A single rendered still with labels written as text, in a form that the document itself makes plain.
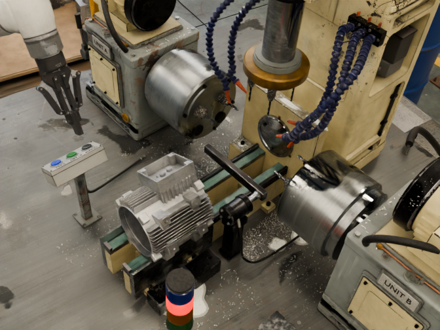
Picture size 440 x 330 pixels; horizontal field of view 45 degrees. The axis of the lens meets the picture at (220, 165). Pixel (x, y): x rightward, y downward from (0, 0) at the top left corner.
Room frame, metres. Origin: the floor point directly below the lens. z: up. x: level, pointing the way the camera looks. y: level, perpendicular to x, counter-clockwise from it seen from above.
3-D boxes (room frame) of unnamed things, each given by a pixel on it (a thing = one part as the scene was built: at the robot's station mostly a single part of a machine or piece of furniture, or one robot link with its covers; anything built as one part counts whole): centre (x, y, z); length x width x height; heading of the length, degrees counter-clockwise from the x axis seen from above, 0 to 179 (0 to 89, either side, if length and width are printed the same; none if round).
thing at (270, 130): (1.23, -0.16, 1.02); 0.15 x 0.02 x 0.15; 46
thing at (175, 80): (1.41, 0.15, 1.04); 0.37 x 0.25 x 0.25; 46
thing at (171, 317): (0.57, 0.06, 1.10); 0.06 x 0.06 x 0.04
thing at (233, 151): (1.29, -0.07, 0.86); 0.07 x 0.06 x 0.12; 46
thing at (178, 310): (0.57, 0.06, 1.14); 0.06 x 0.06 x 0.04
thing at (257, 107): (1.28, -0.21, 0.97); 0.30 x 0.11 x 0.34; 46
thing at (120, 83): (1.58, 0.33, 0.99); 0.35 x 0.31 x 0.37; 46
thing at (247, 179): (1.07, -0.04, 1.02); 0.26 x 0.04 x 0.03; 46
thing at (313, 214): (0.93, -0.34, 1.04); 0.41 x 0.25 x 0.25; 46
